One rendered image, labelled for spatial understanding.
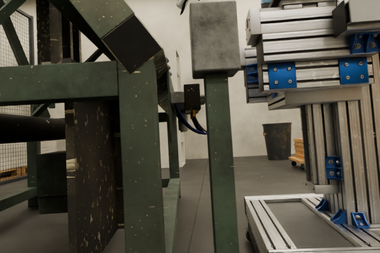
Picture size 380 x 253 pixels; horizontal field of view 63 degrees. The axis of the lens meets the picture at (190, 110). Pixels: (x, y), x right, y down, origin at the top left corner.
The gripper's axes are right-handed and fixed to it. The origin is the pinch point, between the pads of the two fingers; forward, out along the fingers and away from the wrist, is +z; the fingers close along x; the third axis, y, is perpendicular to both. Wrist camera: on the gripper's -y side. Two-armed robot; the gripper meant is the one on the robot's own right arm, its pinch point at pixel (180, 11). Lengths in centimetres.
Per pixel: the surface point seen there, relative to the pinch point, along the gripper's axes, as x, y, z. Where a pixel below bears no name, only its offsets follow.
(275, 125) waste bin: -373, -141, 6
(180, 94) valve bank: 75, -32, 49
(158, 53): 103, -27, 44
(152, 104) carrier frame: 104, -31, 56
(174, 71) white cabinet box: -347, 57, -7
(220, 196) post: 99, -56, 71
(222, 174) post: 99, -54, 65
